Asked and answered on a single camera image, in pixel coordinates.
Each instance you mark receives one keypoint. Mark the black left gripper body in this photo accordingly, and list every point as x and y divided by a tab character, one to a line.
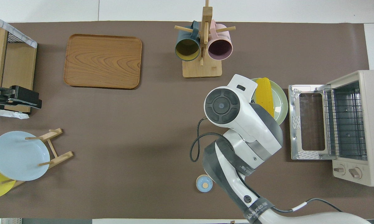
2	98

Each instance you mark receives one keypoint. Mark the yellow corn cob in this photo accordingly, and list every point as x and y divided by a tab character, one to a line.
264	93

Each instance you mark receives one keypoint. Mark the pale green plate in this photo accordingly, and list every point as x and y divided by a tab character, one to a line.
281	104

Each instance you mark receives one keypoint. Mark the glass oven door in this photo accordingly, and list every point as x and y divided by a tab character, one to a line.
296	124

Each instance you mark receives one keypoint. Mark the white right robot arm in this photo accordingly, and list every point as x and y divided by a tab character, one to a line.
252	137

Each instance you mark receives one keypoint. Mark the beige toaster oven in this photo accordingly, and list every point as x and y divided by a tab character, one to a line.
373	124

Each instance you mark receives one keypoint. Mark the wooden shelf unit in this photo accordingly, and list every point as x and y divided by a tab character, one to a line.
16	39

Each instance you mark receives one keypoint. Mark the light blue plate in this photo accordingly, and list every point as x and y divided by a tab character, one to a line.
16	158

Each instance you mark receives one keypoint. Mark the wooden plate rack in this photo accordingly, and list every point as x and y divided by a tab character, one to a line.
61	157

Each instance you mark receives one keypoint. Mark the brown wooden tray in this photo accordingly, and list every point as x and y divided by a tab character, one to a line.
103	60

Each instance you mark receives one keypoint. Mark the brown table mat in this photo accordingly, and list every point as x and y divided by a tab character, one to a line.
128	130

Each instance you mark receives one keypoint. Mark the dark blue mug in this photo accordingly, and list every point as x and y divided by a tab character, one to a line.
187	49

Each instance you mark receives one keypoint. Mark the wooden mug tree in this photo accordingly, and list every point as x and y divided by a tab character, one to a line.
202	70

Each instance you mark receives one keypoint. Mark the small blue round bell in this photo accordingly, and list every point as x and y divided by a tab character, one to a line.
204	183

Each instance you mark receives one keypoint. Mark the pink mug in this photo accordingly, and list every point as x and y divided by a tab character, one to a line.
220	48

